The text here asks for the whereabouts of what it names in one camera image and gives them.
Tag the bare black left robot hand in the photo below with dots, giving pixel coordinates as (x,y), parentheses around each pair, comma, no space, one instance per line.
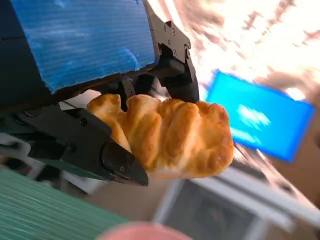
(82,37)

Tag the long braided bread loaf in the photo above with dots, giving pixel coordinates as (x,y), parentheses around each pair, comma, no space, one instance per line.
(175,137)

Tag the pink bowl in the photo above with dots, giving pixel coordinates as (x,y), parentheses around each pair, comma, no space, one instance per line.
(142,232)

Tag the green cutting mat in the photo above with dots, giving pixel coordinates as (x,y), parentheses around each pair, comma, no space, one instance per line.
(37,212)

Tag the blue display screen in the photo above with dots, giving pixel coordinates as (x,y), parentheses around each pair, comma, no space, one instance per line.
(262,120)

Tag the large white mesh cabinet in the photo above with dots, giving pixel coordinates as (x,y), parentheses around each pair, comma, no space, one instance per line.
(212,215)

